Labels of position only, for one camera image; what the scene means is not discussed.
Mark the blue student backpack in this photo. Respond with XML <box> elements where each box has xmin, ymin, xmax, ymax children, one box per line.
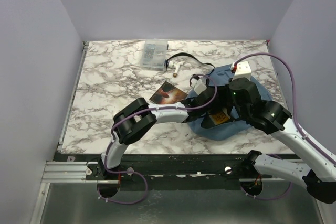
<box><xmin>165</xmin><ymin>53</ymin><xmax>270</xmax><ymax>141</ymax></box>

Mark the yellow Treehouse book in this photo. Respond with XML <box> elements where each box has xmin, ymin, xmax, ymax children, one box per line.
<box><xmin>209</xmin><ymin>111</ymin><xmax>231</xmax><ymax>125</ymax></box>

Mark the dark Three Days book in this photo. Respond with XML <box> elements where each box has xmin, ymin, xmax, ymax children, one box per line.
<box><xmin>150</xmin><ymin>81</ymin><xmax>187</xmax><ymax>104</ymax></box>

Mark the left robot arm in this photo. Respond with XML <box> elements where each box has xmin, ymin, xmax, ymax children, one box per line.
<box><xmin>98</xmin><ymin>86</ymin><xmax>217</xmax><ymax>179</ymax></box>

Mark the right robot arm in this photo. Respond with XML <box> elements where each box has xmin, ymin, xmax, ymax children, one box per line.
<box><xmin>210</xmin><ymin>78</ymin><xmax>335</xmax><ymax>204</ymax></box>

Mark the white earbud charger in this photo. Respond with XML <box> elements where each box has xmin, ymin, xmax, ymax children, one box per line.
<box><xmin>167</xmin><ymin>61</ymin><xmax>183</xmax><ymax>78</ymax></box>

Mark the clear plastic storage box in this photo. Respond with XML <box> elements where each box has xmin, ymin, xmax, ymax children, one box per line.
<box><xmin>140</xmin><ymin>39</ymin><xmax>168</xmax><ymax>71</ymax></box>

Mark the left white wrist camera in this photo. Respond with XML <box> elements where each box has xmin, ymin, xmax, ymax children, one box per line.
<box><xmin>193</xmin><ymin>77</ymin><xmax>207</xmax><ymax>95</ymax></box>

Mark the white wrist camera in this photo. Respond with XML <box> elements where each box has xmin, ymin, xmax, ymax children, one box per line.
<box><xmin>230</xmin><ymin>61</ymin><xmax>251</xmax><ymax>80</ymax></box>
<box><xmin>193</xmin><ymin>77</ymin><xmax>207</xmax><ymax>95</ymax></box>

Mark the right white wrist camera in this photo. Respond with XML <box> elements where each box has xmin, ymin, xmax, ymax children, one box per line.
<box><xmin>230</xmin><ymin>61</ymin><xmax>251</xmax><ymax>80</ymax></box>

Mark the aluminium frame rail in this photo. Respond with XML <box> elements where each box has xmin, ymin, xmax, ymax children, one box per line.
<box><xmin>40</xmin><ymin>158</ymin><xmax>302</xmax><ymax>183</ymax></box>

